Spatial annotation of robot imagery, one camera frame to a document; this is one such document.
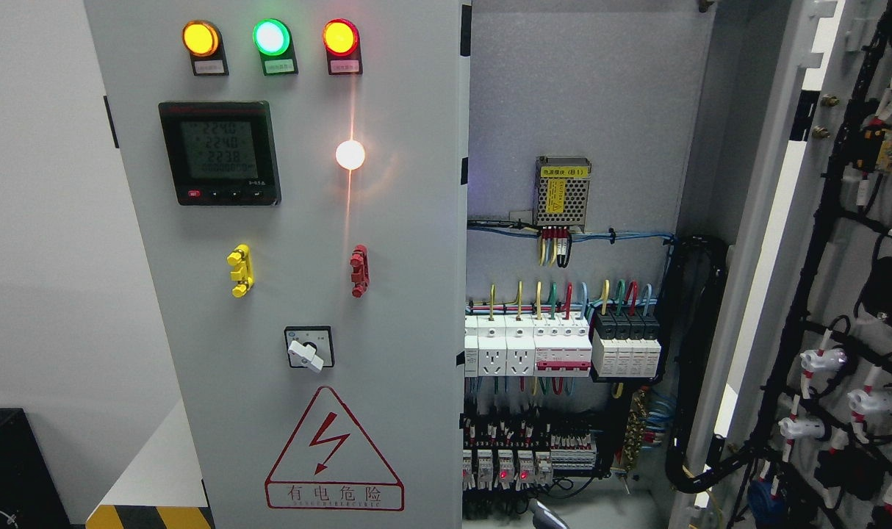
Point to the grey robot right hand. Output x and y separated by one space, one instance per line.
543 517

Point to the grey cabinet door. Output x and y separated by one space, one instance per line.
784 388
395 348

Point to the red indicator light left door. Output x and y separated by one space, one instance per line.
343 48

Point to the green indicator light left door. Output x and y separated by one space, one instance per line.
275 45

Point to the yellow indicator light left door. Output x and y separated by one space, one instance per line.
204 43

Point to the lower relay terminal row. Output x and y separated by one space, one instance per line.
505 452

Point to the white socket breaker row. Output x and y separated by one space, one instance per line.
510 345

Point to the black surge protector block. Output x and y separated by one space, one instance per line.
625 348

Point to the red electric warning sticker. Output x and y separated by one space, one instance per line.
329 462

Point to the metal mesh power supply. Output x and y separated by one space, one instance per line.
562 191

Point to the white glowing indicator light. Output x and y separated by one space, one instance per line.
350 155

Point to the black digital power meter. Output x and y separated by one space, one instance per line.
221 153

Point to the white rotary selector switch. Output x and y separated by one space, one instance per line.
309 347

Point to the red terminal handle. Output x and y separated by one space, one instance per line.
360 275

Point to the yellow terminal handle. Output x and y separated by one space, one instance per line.
241 270

